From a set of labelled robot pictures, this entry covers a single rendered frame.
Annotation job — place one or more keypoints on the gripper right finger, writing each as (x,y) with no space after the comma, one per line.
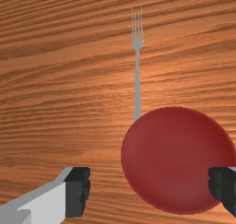
(224,186)

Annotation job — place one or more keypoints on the red round plate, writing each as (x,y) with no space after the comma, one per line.
(172,160)

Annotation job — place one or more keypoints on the grey metal fork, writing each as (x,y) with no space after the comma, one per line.
(137,80)

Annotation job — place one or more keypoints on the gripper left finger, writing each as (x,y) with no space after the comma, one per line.
(52,200)

